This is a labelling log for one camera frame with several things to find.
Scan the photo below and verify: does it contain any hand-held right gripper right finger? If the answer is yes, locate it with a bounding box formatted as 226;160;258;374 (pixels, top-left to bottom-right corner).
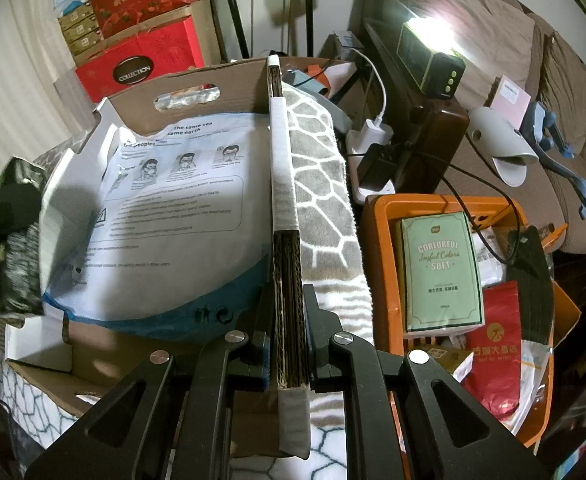
303;284;554;480

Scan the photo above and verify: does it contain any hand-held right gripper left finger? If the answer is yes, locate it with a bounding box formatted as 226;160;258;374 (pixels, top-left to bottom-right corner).
23;329;279;480

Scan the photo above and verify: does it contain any large black tissue pack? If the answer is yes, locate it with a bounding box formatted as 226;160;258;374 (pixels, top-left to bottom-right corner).
0;157;49;316

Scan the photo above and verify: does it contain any brown cardboard box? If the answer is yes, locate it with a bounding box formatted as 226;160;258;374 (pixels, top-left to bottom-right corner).
3;54;313;461

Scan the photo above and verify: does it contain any orange plastic basket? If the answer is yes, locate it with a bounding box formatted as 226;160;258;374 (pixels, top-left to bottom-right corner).
360;192;581;448

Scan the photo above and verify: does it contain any small yellow white box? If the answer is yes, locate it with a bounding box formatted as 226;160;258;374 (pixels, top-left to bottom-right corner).
408;345;474;386

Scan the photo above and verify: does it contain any grey white patterned blanket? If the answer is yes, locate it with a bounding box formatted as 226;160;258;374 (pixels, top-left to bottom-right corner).
0;85;409;480

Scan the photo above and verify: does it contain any white curtain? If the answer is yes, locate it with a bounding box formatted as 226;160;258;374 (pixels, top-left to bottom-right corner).
0;0;104;181

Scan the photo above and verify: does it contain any white blue face mask bag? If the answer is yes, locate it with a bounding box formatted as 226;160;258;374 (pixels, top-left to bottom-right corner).
43;112;276;341

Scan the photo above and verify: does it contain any green tissue pack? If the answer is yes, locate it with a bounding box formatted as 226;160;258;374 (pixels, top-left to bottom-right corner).
400;211;486;333

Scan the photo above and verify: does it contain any white power strip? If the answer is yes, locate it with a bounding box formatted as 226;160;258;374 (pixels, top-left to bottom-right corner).
345;130;399;206

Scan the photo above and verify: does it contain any small gold box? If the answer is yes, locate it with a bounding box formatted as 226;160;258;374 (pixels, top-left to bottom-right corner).
57;4;96;27
68;34;105;59
62;19;101;42

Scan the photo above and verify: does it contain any red foil packet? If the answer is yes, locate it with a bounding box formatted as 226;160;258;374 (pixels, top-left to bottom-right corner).
460;280;524;421

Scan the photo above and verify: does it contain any black power adapter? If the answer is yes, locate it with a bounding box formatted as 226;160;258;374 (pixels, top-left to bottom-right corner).
360;144;399;192

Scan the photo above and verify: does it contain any white plastic packet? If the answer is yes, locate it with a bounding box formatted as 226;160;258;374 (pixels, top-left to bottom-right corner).
473;230;506;291

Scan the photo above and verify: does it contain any white blue plastic bag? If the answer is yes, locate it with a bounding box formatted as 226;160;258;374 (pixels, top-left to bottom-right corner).
520;345;554;426

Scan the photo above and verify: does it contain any black face mask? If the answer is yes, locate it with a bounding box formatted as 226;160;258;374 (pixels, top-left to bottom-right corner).
505;225;556;348

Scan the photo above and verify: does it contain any grey blue plastic item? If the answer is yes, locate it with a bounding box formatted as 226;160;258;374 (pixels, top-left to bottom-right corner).
290;67;355;132

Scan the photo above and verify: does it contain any red collection box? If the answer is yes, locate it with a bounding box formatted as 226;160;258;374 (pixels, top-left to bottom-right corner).
76;15;209;103

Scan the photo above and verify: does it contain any dark wooden armrest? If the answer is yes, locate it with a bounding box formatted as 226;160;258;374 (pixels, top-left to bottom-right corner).
360;17;471;196

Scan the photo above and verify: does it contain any brown carton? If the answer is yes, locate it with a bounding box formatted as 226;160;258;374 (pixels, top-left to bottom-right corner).
98;0;224;68

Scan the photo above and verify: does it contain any grey slipper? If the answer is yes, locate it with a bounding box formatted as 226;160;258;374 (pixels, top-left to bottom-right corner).
465;106;541;187

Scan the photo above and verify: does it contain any black green lantern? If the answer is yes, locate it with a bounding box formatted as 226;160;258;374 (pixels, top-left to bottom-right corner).
395;20;466;100

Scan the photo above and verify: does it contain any pink box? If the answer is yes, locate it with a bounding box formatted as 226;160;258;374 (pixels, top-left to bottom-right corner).
488;74;532;126

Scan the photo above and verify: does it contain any blue clamp tool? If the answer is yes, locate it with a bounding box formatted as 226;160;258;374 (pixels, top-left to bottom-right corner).
523;101;586;221

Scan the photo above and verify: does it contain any brown sofa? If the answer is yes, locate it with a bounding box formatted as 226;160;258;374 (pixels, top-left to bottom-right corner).
348;0;586;256

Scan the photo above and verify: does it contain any thin black cable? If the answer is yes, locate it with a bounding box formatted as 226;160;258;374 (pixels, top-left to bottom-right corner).
393;142;526;266

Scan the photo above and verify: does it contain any white charger cable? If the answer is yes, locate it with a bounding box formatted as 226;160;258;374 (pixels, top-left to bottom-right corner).
343;46;389;123

